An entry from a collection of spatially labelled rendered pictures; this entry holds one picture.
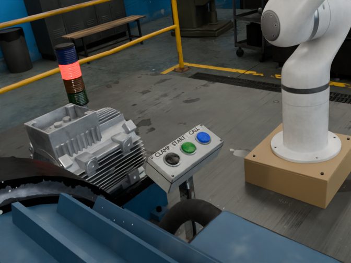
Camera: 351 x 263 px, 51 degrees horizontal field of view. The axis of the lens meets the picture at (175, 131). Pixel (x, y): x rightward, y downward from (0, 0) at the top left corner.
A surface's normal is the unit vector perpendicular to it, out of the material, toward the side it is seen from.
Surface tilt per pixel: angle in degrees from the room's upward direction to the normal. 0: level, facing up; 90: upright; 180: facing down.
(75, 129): 90
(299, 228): 0
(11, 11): 90
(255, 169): 90
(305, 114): 91
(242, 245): 0
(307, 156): 2
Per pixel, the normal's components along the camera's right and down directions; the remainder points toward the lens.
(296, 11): -0.58, 0.25
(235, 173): -0.12, -0.88
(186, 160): 0.20, -0.70
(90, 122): 0.74, 0.23
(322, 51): -0.54, -0.35
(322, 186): -0.64, 0.43
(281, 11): -0.74, 0.09
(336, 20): 0.41, 0.53
